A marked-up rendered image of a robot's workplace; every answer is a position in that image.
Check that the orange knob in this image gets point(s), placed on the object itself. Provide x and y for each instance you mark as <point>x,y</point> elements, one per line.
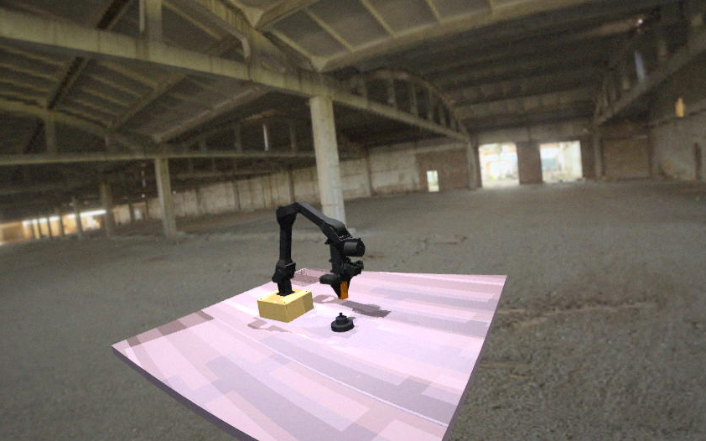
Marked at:
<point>343,290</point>

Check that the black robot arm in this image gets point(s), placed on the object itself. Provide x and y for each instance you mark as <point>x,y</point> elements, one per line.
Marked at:
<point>332,228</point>

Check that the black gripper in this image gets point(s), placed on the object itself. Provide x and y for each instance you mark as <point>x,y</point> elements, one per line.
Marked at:
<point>336,279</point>

